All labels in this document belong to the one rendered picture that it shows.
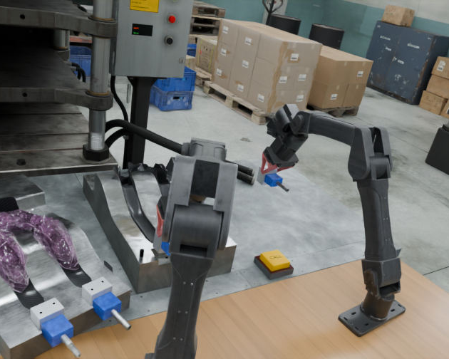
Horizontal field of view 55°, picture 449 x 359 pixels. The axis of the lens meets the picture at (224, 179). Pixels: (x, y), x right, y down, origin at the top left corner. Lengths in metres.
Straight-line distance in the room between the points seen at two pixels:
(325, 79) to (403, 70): 2.63
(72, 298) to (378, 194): 0.73
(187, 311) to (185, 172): 0.21
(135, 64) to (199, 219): 1.21
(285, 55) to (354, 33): 4.76
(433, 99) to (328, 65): 2.67
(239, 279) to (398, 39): 7.19
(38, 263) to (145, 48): 0.99
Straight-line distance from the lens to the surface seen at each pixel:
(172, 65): 1.81
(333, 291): 1.23
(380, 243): 1.11
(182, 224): 0.60
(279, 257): 1.21
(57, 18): 1.58
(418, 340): 1.21
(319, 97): 5.62
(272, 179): 1.39
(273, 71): 4.84
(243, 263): 1.22
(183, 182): 0.60
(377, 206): 1.10
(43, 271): 1.03
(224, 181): 0.61
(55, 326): 0.91
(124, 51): 1.72
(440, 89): 7.74
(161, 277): 1.06
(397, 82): 8.02
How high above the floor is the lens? 1.52
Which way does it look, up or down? 26 degrees down
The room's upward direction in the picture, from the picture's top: 11 degrees clockwise
